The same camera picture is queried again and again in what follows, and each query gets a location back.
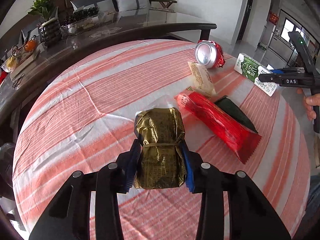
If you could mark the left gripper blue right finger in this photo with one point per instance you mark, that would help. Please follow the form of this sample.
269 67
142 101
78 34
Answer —
189 167

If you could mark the dark entrance door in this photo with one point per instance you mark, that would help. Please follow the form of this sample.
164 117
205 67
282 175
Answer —
245 19

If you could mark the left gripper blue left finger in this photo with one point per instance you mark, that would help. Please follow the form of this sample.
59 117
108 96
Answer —
133 157

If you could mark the dark wooden coffee table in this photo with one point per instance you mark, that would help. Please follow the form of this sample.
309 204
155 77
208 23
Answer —
124 27

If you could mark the red wall decoration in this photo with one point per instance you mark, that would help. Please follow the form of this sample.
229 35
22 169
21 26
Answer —
273 18

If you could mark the striped orange white tablecloth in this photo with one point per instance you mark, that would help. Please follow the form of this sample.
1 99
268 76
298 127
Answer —
97 107

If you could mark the gold black foil package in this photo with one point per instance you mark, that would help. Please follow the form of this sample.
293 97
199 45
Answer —
160 132

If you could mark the crushed red soda can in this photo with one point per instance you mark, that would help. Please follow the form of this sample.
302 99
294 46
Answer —
209 54

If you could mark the green white milk carton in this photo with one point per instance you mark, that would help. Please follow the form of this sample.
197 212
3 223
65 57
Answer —
251 69

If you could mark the fruit tray with orange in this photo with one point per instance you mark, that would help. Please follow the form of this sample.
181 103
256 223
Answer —
21 57

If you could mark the scissors on coffee table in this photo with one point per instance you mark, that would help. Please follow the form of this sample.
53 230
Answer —
17 82

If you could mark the glass bowl of grapes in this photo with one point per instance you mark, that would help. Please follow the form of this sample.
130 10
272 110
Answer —
82 20

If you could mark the potted green plant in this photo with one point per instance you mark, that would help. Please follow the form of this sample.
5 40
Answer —
50 29

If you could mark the cream snack packet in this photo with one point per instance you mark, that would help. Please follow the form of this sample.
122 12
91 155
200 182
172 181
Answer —
201 79

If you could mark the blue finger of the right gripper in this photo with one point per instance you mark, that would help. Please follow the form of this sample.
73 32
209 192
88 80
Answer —
277 71
273 77

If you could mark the red snack wrapper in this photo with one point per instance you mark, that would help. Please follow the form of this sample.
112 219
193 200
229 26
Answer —
241 140

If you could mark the dark green wrapper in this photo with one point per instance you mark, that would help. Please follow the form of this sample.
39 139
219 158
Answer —
229 107

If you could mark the person's right hand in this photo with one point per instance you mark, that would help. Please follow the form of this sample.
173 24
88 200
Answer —
309 102

